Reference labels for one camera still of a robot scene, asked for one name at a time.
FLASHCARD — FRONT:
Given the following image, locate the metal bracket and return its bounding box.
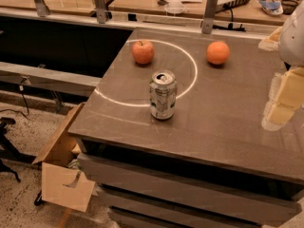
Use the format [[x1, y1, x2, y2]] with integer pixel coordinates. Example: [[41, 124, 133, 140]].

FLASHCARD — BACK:
[[201, 0, 218, 34], [94, 0, 106, 24], [34, 0, 50, 17]]

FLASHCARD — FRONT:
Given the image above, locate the metal bracket left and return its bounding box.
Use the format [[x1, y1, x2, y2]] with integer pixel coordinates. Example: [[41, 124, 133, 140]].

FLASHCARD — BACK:
[[34, 0, 50, 17]]

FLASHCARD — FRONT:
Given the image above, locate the grey cabinet drawer stack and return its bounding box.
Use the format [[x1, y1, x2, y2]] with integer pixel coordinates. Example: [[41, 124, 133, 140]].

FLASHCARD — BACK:
[[78, 144, 303, 228]]

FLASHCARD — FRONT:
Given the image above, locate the metal bracket middle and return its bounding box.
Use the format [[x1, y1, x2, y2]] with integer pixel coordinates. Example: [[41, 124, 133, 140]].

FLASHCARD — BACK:
[[94, 0, 106, 24]]

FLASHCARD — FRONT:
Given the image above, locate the metal bracket right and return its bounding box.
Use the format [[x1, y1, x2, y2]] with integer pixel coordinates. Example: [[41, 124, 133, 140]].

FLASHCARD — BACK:
[[201, 0, 218, 34]]

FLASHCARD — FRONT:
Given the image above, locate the silver green 7up can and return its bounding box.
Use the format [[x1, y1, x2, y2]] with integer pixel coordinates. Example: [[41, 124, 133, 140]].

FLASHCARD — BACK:
[[149, 70, 178, 120]]

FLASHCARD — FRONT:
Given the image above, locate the orange fruit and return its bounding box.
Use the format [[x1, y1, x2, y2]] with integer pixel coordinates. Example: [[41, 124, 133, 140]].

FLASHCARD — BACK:
[[206, 41, 230, 65]]

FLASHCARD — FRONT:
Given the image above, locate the open cardboard box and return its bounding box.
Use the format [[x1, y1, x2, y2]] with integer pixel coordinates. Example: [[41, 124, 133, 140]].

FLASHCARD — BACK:
[[32, 104, 95, 212]]

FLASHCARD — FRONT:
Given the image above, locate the metal frame rail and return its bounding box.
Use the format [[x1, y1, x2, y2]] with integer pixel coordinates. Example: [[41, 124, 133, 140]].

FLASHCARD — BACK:
[[0, 62, 101, 97]]

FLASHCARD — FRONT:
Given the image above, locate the black chair base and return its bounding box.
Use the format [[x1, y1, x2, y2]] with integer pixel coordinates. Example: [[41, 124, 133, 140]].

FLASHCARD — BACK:
[[0, 117, 35, 182]]

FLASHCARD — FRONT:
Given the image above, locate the black mesh cup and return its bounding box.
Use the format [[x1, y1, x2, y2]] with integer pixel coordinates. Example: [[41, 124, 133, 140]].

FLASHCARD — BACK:
[[281, 0, 298, 15]]

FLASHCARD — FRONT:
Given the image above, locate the grey power strip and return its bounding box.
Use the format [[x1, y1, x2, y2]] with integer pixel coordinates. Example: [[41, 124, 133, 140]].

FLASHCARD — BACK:
[[216, 0, 250, 12]]

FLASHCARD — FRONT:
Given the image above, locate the white blue bowl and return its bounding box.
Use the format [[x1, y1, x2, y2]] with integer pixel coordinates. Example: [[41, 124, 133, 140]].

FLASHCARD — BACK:
[[259, 1, 283, 16]]

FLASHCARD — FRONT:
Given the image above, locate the red apple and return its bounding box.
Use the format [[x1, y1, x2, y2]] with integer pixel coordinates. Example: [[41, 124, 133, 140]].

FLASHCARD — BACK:
[[132, 40, 155, 65]]

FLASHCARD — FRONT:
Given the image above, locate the clear plastic bowl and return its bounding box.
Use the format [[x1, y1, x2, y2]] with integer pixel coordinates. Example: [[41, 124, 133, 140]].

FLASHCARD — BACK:
[[164, 1, 185, 15]]

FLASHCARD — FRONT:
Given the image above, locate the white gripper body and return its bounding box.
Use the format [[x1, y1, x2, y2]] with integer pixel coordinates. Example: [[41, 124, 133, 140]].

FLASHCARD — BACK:
[[278, 1, 304, 67]]

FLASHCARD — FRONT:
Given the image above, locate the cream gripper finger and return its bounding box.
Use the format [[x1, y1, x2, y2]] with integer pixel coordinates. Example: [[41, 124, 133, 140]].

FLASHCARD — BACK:
[[258, 27, 282, 51], [261, 66, 304, 131]]

